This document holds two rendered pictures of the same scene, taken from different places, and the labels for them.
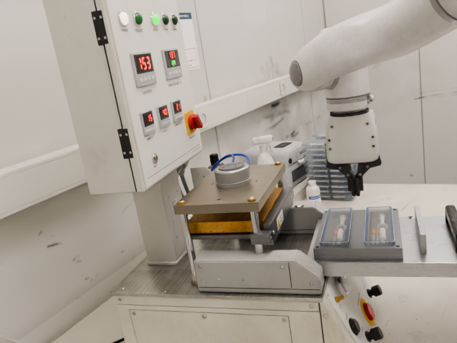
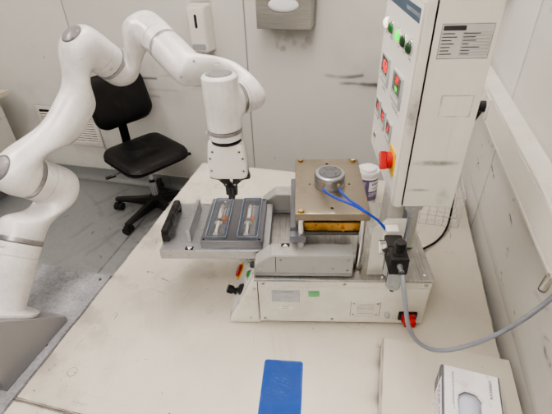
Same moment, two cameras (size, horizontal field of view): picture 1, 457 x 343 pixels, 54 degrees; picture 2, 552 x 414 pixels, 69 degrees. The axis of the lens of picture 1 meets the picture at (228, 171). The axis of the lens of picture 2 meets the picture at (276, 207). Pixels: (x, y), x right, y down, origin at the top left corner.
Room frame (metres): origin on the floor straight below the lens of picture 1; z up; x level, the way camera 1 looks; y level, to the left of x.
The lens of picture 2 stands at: (1.80, -0.40, 1.68)
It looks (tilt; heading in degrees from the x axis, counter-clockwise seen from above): 35 degrees down; 164
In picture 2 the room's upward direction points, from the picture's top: 2 degrees counter-clockwise
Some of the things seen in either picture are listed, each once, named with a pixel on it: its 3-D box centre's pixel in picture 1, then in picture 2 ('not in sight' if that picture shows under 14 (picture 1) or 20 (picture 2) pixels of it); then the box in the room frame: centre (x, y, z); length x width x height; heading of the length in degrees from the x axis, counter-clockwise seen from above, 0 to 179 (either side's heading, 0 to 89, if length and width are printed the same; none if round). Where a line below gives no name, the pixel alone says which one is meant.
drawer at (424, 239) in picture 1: (383, 237); (219, 224); (0.86, -0.30, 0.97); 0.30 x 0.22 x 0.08; 70
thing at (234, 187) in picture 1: (225, 190); (341, 195); (1.00, 0.01, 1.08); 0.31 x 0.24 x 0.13; 160
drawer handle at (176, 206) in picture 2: (455, 226); (172, 219); (0.81, -0.43, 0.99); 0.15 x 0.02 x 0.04; 160
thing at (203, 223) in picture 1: (238, 199); (328, 199); (0.97, -0.01, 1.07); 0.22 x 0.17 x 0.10; 160
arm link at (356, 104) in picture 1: (349, 103); (224, 132); (0.88, -0.26, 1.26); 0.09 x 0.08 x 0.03; 69
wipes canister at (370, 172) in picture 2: not in sight; (366, 182); (0.60, 0.33, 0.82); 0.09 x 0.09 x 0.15
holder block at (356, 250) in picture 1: (358, 232); (236, 222); (0.88, -0.25, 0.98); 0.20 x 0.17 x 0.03; 160
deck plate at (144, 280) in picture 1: (232, 256); (338, 237); (0.98, 0.02, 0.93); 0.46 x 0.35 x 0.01; 70
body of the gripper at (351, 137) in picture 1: (351, 133); (227, 155); (0.88, -0.25, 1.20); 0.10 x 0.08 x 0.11; 69
